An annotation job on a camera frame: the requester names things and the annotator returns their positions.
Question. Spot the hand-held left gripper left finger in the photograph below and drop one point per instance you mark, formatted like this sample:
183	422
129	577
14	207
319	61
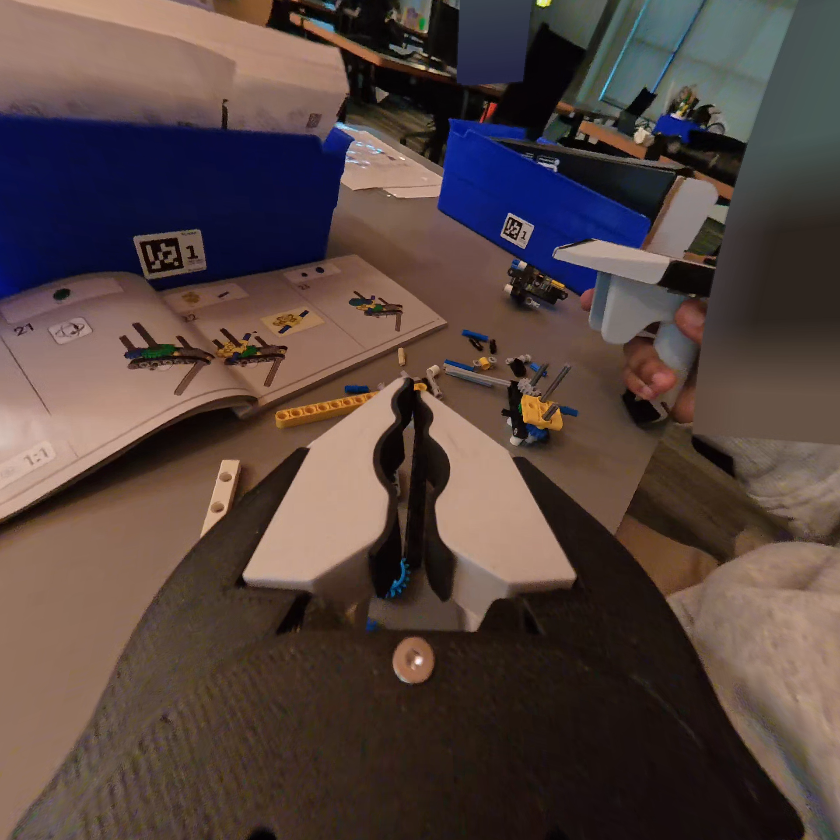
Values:
328	512

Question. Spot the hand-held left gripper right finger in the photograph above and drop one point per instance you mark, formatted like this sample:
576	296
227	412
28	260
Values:
499	525

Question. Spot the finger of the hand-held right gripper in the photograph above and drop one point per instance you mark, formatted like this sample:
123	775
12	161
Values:
617	259

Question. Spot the light blue lego gear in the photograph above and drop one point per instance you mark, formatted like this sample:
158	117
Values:
396	581

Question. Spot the yellow lego gear assembly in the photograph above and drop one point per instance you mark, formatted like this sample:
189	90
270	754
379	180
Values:
535	410

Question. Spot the black lego subassembly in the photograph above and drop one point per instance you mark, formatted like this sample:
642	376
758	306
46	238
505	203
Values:
535	283

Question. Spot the long yellow lego beam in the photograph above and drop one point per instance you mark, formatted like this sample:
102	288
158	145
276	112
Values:
315	412

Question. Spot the white lego beam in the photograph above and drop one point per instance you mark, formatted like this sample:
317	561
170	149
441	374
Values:
223	492

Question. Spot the grey lego axle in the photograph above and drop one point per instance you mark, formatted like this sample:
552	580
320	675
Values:
482	376
472	382

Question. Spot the lego instruction booklet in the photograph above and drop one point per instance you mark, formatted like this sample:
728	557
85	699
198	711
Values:
79	400

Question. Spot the person's right hand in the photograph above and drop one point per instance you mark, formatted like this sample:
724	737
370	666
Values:
646	377

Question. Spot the white cardboard flap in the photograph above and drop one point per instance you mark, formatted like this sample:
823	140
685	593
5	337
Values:
689	216

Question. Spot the blue storage bin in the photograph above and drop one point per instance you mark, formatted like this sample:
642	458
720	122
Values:
249	197
564	210

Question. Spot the grey connector with white bush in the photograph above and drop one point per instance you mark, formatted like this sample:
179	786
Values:
434	380

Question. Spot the black high-back chair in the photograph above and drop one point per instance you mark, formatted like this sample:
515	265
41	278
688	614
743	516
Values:
548	79

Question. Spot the large window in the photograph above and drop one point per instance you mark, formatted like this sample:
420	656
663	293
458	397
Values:
656	52

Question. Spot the plain white paper sheet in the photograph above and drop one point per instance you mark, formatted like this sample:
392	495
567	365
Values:
413	192

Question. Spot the printed white paper sheet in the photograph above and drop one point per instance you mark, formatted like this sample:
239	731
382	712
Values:
394	167

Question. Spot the wooden background desk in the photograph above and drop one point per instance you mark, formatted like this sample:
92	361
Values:
394	62

